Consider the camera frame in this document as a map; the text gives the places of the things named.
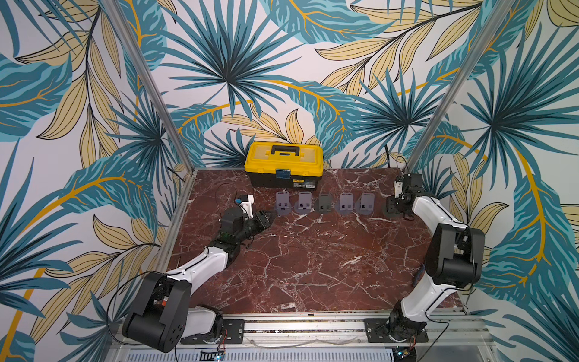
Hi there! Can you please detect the aluminium front rail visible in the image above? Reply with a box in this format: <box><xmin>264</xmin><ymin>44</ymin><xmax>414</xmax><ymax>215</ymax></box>
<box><xmin>112</xmin><ymin>314</ymin><xmax>492</xmax><ymax>349</ymax></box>

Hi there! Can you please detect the white perforated vent panel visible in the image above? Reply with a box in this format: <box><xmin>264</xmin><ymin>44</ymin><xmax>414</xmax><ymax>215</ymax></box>
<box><xmin>120</xmin><ymin>348</ymin><xmax>394</xmax><ymax>362</ymax></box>

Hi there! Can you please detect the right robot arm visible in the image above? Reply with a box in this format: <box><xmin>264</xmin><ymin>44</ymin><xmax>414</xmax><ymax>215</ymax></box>
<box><xmin>385</xmin><ymin>173</ymin><xmax>485</xmax><ymax>342</ymax></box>

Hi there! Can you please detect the right aluminium frame post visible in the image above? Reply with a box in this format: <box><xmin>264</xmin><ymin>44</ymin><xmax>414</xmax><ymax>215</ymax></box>
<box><xmin>407</xmin><ymin>1</ymin><xmax>515</xmax><ymax>171</ymax></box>

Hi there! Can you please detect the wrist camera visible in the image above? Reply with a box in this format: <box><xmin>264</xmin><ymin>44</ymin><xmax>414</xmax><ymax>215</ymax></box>
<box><xmin>235</xmin><ymin>195</ymin><xmax>254</xmax><ymax>220</ymax></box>
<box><xmin>394</xmin><ymin>178</ymin><xmax>406</xmax><ymax>199</ymax></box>

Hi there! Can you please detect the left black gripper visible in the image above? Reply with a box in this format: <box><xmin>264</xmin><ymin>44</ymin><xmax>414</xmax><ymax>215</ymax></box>
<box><xmin>236</xmin><ymin>210</ymin><xmax>278</xmax><ymax>244</ymax></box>

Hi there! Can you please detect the yellow black toolbox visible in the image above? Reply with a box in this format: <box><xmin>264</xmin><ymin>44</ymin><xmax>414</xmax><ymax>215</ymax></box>
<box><xmin>244</xmin><ymin>142</ymin><xmax>324</xmax><ymax>191</ymax></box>

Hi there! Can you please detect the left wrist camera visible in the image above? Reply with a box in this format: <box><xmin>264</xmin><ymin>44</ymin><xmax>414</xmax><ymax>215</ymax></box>
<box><xmin>235</xmin><ymin>195</ymin><xmax>254</xmax><ymax>220</ymax></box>

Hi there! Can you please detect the left aluminium frame post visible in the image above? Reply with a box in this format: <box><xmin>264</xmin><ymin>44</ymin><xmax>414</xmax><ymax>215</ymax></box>
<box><xmin>101</xmin><ymin>0</ymin><xmax>195</xmax><ymax>174</ymax></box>

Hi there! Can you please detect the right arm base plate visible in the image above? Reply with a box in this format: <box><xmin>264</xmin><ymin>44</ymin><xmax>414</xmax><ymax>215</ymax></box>
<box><xmin>363</xmin><ymin>318</ymin><xmax>428</xmax><ymax>343</ymax></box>

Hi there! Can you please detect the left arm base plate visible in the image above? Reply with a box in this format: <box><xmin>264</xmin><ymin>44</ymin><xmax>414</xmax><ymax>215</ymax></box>
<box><xmin>180</xmin><ymin>319</ymin><xmax>245</xmax><ymax>346</ymax></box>

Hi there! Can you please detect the dark grey stand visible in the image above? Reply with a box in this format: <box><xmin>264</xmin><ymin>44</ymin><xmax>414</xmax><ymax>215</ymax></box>
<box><xmin>315</xmin><ymin>194</ymin><xmax>333</xmax><ymax>214</ymax></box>
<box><xmin>382</xmin><ymin>198</ymin><xmax>403</xmax><ymax>219</ymax></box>

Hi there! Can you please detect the aluminium frame post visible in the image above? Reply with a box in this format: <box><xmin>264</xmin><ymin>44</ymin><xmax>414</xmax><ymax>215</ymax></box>
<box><xmin>101</xmin><ymin>0</ymin><xmax>195</xmax><ymax>174</ymax></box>
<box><xmin>407</xmin><ymin>1</ymin><xmax>515</xmax><ymax>171</ymax></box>

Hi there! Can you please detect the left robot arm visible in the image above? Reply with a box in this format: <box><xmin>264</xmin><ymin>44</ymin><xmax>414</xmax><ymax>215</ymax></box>
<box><xmin>122</xmin><ymin>207</ymin><xmax>277</xmax><ymax>353</ymax></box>

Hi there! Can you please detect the lavender stand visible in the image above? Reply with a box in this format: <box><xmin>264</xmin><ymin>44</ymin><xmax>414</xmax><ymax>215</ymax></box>
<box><xmin>275</xmin><ymin>191</ymin><xmax>292</xmax><ymax>217</ymax></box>
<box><xmin>294</xmin><ymin>192</ymin><xmax>312</xmax><ymax>215</ymax></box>
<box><xmin>356</xmin><ymin>192</ymin><xmax>375</xmax><ymax>215</ymax></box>
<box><xmin>338</xmin><ymin>192</ymin><xmax>354</xmax><ymax>215</ymax></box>

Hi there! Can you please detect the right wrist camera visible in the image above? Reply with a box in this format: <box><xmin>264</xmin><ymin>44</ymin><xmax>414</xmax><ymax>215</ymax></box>
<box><xmin>394</xmin><ymin>178</ymin><xmax>406</xmax><ymax>199</ymax></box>

